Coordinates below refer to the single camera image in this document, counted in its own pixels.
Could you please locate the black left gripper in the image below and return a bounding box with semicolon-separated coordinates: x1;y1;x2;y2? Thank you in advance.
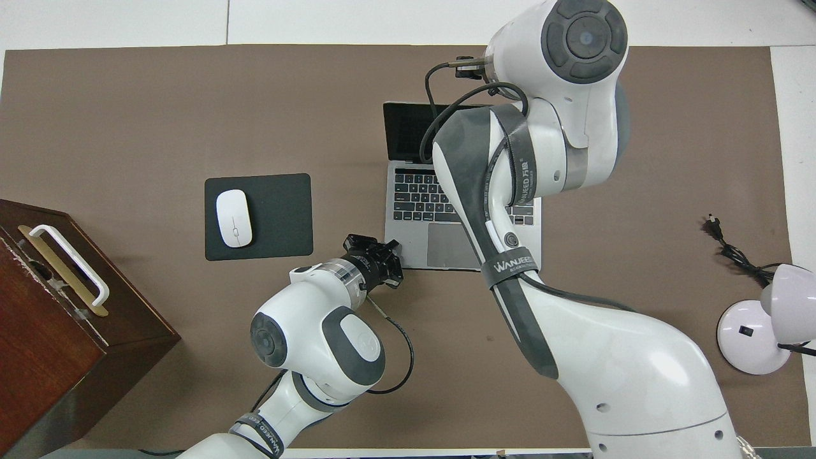
343;235;404;293

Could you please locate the silver laptop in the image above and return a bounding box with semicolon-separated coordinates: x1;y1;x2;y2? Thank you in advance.
382;101;543;272

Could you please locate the black mouse pad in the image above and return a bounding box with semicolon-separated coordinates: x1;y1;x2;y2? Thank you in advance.
204;173;314;261

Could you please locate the white computer mouse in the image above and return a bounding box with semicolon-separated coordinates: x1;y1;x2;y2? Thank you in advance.
215;189;253;248

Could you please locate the brown table mat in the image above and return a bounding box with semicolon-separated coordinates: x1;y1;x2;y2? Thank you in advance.
0;45;812;450

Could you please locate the dark brown wooden box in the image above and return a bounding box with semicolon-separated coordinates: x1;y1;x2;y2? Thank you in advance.
0;199;181;459

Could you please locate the white desk lamp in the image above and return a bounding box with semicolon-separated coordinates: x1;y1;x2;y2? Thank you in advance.
717;263;816;375

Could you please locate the gold handle plate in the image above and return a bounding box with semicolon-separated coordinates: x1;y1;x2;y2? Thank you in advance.
17;224;109;317

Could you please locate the black lamp power cable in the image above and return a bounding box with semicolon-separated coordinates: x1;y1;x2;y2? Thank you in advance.
703;215;775;286

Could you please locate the white box handle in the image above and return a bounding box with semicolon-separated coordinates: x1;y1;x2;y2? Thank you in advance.
29;224;110;308

